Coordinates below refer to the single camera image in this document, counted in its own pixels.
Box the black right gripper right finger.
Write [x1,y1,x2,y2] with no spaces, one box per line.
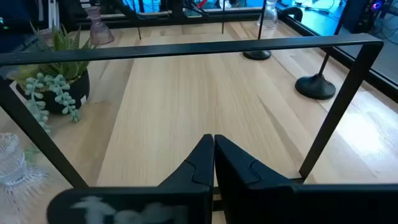
[214,134,398,224]

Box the pink glass candle holder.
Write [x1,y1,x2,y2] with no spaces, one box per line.
[85,5,115,46]
[0,133,50,190]
[37,27,56,47]

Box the wooden shelf riser black frame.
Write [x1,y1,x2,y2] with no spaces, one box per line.
[0,11,385,190]

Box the black table frame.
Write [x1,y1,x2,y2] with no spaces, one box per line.
[58,6,398,103]

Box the black metal candlestick holder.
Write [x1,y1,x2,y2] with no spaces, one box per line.
[294,0,354,101]
[242,0,272,61]

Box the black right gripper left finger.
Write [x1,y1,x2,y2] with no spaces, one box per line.
[46,133,215,224]

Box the black computer tower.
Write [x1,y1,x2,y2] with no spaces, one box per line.
[340,0,379,34]

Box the potted succulent plant black pot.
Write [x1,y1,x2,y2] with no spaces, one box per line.
[9,23,94,134]

